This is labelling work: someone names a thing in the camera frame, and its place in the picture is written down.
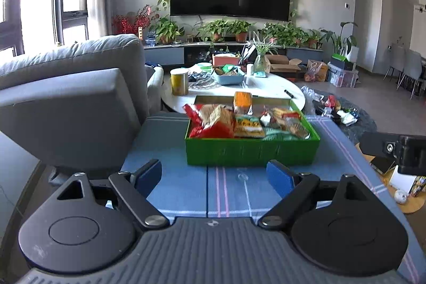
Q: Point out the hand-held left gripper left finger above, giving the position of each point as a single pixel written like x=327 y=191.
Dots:
x=149 y=176

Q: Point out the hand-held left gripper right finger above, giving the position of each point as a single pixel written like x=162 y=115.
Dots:
x=279 y=176

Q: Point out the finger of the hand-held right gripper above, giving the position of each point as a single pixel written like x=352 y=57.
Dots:
x=379 y=145

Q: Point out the green cardboard box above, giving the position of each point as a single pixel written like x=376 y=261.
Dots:
x=249 y=152

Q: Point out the clear bread packet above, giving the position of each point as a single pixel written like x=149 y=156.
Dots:
x=298 y=129

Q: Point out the green yellow snack packet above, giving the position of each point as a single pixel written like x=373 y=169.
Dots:
x=249 y=127

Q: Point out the white red purple snack packet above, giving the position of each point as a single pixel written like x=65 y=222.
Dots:
x=267 y=119

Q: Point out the yellow packet with red print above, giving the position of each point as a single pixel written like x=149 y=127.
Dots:
x=286 y=112

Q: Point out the orange cracker packet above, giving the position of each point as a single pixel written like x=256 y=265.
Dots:
x=243 y=102

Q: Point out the large red snack bag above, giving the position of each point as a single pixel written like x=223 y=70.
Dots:
x=213 y=119

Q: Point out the dark tablet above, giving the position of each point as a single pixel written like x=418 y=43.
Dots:
x=382 y=166

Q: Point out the dark round low table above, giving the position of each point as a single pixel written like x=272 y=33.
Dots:
x=362 y=124

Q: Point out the white paper sheet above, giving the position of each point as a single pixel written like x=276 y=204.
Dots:
x=401 y=179

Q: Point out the yellow black drink can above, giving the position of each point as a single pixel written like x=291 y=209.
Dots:
x=419 y=187

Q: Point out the white crumpled packet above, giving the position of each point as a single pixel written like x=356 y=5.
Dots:
x=346 y=117

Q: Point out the small white ball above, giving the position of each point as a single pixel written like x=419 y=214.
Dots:
x=401 y=196

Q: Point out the round wooden side table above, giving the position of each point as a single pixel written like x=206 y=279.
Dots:
x=412 y=207

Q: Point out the clear plastic storage box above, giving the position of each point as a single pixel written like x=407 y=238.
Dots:
x=342 y=79

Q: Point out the clear plastic bag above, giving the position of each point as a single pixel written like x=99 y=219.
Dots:
x=311 y=97

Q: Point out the black marker pen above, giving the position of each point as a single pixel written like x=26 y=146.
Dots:
x=289 y=93

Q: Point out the grey dining chair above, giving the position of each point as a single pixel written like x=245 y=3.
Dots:
x=416 y=69
x=397 y=62

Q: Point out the green and black box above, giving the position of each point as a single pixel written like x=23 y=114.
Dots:
x=342 y=61

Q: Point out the white coffee table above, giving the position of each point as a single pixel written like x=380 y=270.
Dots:
x=276 y=84

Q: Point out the grey pillow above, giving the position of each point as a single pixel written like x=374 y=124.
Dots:
x=155 y=84

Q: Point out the orange shopping bag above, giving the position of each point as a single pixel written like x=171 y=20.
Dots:
x=318 y=72

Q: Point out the leafy plant in white pot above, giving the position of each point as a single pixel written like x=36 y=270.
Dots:
x=352 y=52

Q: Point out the yellow tin can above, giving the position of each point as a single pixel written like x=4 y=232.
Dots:
x=179 y=82

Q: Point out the small teal case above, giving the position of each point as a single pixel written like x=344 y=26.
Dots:
x=259 y=74

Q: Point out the light blue basket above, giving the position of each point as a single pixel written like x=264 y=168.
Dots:
x=229 y=79

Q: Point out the small white bottle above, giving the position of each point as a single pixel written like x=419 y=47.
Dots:
x=250 y=70

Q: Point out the open cardboard box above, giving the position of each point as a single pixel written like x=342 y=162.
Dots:
x=283 y=66

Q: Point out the spider plant in glass vase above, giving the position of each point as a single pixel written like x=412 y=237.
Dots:
x=261 y=59

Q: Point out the grey television cabinet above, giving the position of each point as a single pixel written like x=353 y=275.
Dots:
x=166 y=54

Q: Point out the potted green plant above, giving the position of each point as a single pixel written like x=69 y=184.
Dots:
x=166 y=29
x=293 y=36
x=271 y=30
x=241 y=29
x=214 y=29
x=314 y=39

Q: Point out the grey sofa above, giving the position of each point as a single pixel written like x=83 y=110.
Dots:
x=83 y=71

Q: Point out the pink box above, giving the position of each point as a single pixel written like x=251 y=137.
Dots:
x=226 y=60

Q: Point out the red berry branch arrangement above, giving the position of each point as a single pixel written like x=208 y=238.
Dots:
x=128 y=22

